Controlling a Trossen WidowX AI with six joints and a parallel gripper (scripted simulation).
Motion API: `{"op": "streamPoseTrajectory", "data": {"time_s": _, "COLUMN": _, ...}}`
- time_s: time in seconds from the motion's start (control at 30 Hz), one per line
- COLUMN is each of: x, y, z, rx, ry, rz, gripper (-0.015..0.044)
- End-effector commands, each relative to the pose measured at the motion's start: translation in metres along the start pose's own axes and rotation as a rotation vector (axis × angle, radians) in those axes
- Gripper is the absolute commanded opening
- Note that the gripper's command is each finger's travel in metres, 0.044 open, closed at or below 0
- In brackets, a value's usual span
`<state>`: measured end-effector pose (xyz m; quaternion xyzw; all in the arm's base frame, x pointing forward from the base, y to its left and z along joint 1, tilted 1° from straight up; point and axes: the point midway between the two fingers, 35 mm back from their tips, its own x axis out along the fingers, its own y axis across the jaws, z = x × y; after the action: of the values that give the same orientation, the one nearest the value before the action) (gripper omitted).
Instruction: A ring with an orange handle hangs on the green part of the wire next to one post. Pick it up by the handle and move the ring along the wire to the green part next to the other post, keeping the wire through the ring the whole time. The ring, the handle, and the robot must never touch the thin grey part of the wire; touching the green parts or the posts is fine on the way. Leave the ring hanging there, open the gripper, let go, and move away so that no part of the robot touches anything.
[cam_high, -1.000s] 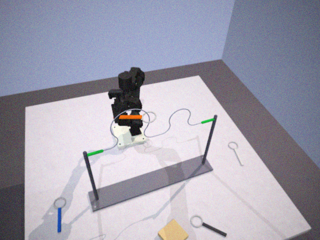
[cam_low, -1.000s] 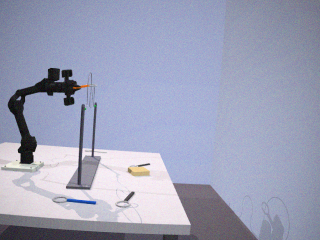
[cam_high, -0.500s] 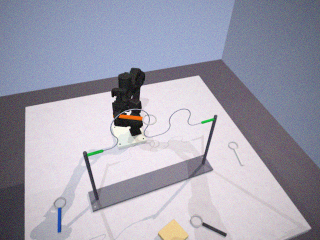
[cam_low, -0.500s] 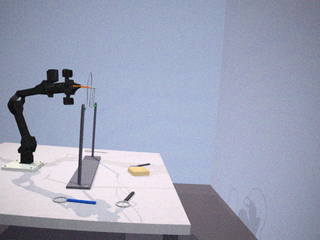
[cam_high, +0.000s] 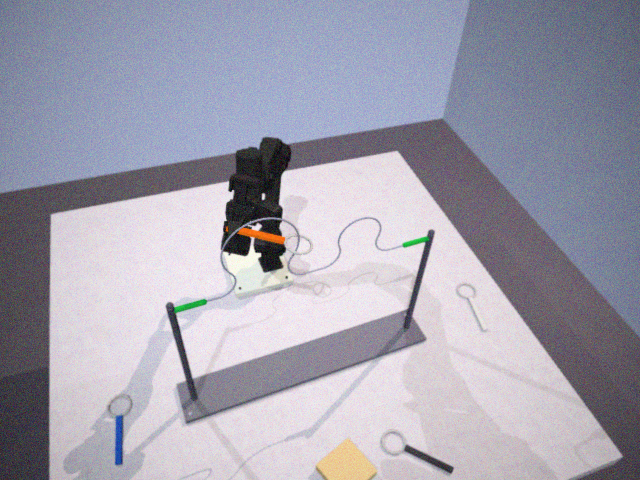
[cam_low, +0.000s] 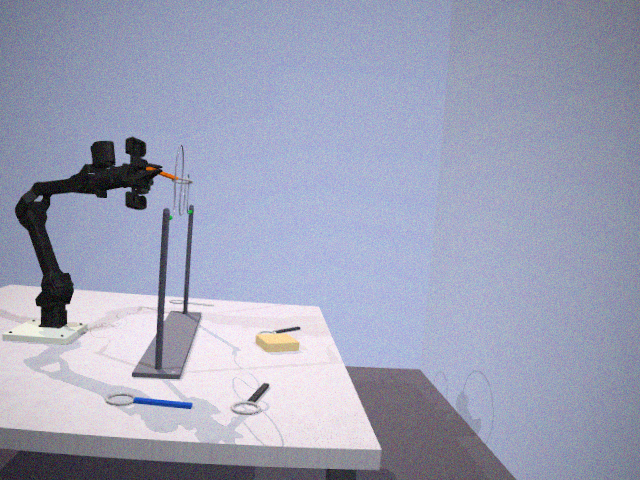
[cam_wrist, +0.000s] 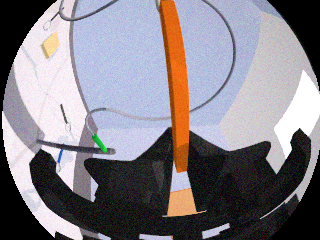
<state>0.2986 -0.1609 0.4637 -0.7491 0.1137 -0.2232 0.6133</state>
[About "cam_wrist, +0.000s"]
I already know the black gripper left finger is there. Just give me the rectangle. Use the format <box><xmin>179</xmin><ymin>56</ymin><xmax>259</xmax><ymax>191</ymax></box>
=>
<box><xmin>84</xmin><ymin>127</ymin><xmax>173</xmax><ymax>216</ymax></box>

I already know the tan rectangular block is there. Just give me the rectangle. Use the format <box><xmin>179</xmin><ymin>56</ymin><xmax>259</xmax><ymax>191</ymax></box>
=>
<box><xmin>41</xmin><ymin>32</ymin><xmax>60</xmax><ymax>59</ymax></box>

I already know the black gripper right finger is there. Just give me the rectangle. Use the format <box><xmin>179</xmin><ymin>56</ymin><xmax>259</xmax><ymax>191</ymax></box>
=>
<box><xmin>187</xmin><ymin>131</ymin><xmax>271</xmax><ymax>212</ymax></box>

